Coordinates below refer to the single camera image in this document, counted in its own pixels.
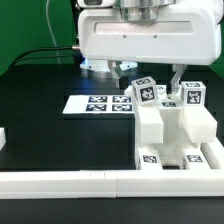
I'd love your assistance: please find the white chair back assembly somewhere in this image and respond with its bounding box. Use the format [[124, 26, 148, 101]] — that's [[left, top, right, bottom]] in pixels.
[[125, 86, 184, 160]]

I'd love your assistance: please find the white fence bar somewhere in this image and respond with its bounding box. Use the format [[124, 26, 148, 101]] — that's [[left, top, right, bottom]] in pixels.
[[201, 139, 224, 169], [0, 170, 224, 199], [0, 128, 6, 151]]

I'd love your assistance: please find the white right fence bar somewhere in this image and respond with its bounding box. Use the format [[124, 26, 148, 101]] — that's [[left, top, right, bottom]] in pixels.
[[201, 139, 224, 169]]

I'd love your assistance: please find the white left fence bar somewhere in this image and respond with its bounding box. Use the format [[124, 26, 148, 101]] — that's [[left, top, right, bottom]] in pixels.
[[0, 128, 6, 151]]

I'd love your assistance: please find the white marker sheet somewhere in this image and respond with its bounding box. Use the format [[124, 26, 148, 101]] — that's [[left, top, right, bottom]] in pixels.
[[63, 95, 133, 114]]

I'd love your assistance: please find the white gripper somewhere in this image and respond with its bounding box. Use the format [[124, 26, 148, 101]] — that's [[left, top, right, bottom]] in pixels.
[[79, 4, 222, 94]]

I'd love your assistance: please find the white chair seat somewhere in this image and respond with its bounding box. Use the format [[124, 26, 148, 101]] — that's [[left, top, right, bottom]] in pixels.
[[134, 101, 217, 170]]

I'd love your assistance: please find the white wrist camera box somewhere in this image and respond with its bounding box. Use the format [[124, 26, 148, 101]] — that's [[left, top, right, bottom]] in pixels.
[[78, 0, 116, 9]]

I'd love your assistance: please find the black cable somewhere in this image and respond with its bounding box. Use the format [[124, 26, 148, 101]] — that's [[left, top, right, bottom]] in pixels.
[[9, 44, 83, 69]]

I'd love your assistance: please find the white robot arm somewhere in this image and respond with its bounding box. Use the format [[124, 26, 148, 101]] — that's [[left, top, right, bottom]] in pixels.
[[78, 0, 224, 93]]

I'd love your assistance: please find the white front fence bar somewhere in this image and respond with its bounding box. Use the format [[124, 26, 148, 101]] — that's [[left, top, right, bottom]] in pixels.
[[0, 170, 224, 199]]

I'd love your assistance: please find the grey cable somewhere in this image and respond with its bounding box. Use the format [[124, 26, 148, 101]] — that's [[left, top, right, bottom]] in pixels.
[[45, 0, 63, 65]]

